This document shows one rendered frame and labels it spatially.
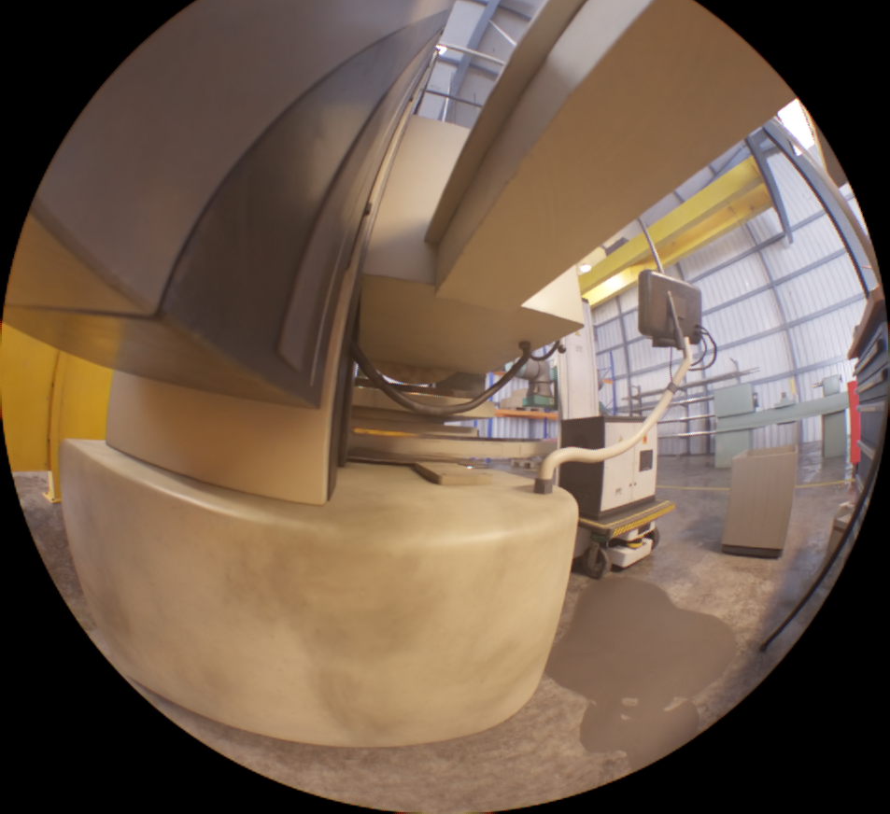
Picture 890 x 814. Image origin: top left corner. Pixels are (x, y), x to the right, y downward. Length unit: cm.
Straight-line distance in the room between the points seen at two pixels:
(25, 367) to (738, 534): 362
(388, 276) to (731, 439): 589
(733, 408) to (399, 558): 590
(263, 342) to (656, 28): 39
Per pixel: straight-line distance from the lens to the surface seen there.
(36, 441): 202
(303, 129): 16
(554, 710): 91
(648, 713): 95
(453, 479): 75
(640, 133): 37
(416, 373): 137
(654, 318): 102
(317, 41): 15
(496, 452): 186
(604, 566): 150
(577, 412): 187
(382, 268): 64
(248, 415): 48
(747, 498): 183
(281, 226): 15
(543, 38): 47
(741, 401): 598
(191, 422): 54
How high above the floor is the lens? 73
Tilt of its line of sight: 14 degrees up
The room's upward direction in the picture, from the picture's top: 4 degrees clockwise
